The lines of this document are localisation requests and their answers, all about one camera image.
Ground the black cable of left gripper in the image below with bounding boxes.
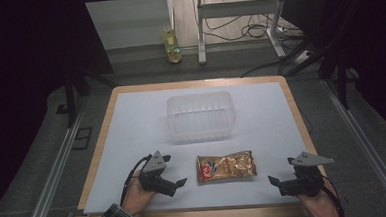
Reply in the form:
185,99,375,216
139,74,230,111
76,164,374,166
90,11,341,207
117,153,156,206

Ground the gold snack packet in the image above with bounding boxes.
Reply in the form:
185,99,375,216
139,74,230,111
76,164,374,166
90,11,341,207
195,149,259,185

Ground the yellow-green bottle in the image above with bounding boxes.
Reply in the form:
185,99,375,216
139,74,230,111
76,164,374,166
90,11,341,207
161,21,184,65

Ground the silver metal floor rail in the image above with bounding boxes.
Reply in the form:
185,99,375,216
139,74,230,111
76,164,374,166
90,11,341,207
16,100,94,217
322,75,386,217

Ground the black metal stand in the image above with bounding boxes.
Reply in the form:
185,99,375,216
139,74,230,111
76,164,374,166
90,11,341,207
53,66,120,130
276,36,362,114

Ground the dark curtain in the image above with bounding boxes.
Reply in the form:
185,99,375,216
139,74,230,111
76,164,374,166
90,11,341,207
0,0,122,217
279,0,386,148

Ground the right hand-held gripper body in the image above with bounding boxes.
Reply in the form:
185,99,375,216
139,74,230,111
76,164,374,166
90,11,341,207
276,149,338,199

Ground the person's left hand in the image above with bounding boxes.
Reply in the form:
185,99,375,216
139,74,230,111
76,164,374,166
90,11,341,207
119,169,160,217

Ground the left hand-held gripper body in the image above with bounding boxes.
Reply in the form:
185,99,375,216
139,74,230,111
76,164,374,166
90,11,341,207
136,149,180,199

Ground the white table mat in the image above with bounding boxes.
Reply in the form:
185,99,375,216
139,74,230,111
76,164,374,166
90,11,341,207
76,80,313,216

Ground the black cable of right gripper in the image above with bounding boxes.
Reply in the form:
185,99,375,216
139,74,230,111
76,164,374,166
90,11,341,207
320,174,346,217

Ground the person's right hand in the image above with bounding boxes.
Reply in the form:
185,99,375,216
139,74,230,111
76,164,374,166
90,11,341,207
297,175,341,217

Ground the clear plastic container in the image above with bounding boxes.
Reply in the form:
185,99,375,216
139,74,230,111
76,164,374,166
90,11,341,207
165,89,239,146

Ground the tangle of black floor cables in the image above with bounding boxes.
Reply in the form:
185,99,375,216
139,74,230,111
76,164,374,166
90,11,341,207
191,0,307,56

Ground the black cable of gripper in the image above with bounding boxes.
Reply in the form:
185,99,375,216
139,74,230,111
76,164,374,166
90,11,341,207
320,174,346,217
117,153,156,206

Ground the white metal desk frame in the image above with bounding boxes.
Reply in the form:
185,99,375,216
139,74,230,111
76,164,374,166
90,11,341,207
194,0,293,65

